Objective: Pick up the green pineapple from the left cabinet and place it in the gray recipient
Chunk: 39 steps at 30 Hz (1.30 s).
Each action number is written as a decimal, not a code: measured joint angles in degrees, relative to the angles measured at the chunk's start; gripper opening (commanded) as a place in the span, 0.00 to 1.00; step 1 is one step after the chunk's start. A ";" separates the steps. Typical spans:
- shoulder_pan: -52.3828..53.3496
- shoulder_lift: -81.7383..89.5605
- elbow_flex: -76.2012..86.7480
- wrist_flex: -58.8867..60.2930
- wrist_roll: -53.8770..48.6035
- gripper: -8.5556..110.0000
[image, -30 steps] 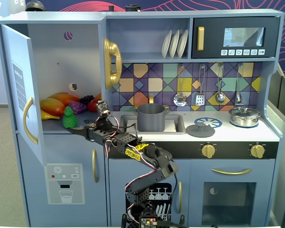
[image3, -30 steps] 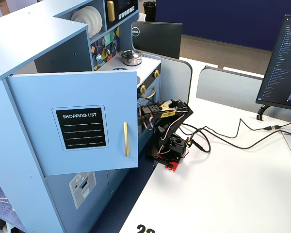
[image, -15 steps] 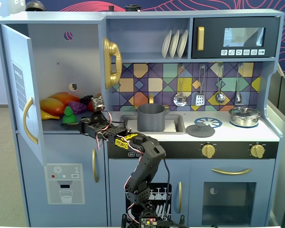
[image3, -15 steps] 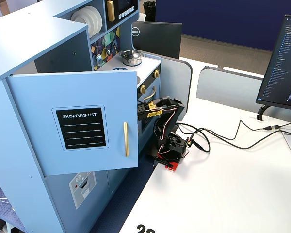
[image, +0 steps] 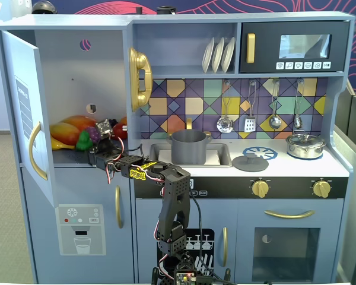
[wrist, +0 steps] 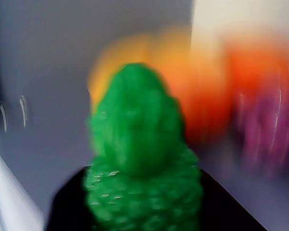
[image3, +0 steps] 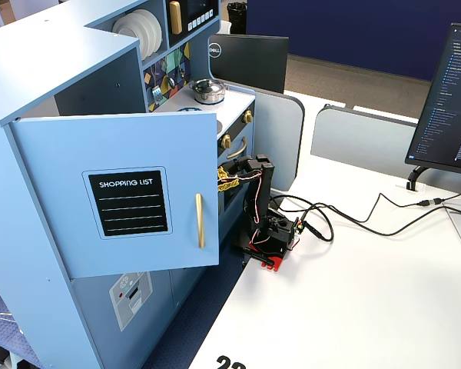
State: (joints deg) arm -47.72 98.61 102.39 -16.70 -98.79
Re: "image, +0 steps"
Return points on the steel slotted spatula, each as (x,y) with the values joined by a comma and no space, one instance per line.
(249,124)

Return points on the purple toy grapes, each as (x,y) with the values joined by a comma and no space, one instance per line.
(92,133)

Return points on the blue cabinet door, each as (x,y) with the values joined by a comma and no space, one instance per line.
(20,74)

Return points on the small black cylinder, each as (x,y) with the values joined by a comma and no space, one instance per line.
(139,10)

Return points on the gold toy telephone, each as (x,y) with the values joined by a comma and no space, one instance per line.
(141,65)

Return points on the yellow toy banana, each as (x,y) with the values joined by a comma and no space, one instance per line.
(60,145)

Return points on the gray partition panel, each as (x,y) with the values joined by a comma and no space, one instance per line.
(354,148)

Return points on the orange red toy mango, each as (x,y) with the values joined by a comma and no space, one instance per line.
(80,121)

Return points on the controller circuit board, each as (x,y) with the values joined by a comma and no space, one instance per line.
(185,277)

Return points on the black round device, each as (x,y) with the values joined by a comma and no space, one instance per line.
(166,10)

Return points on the steel spoon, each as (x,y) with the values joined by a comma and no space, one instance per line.
(298,120)

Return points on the gold faucet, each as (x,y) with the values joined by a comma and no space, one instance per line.
(189,124)

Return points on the dark helmet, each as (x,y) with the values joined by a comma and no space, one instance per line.
(44,7)

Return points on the gray plastic pot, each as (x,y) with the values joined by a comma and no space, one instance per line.
(188,148)

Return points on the oven door with window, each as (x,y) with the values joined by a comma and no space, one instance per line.
(284,252)

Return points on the gold stove knob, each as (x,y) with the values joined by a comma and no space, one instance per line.
(322,188)

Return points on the yellow red toy peach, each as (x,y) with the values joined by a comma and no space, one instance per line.
(63,132)

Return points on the steel ladle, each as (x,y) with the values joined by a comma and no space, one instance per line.
(274,121)

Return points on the steel pot with lid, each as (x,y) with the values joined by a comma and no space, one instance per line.
(305,145)

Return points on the orange toy fruit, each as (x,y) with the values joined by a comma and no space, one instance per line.
(123,120)

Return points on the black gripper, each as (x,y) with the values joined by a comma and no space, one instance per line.
(107,146)

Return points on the gray pot lid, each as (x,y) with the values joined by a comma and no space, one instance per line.
(250,163)

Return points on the steel skimmer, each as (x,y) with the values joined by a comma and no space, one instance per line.
(224,124)

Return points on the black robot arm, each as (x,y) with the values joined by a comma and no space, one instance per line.
(175,202)

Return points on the red toy tomato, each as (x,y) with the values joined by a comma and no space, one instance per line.
(118,130)

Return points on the blue toy play kitchen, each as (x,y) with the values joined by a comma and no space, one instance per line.
(86,77)

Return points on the dark microwave door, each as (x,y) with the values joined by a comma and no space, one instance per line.
(267,50)

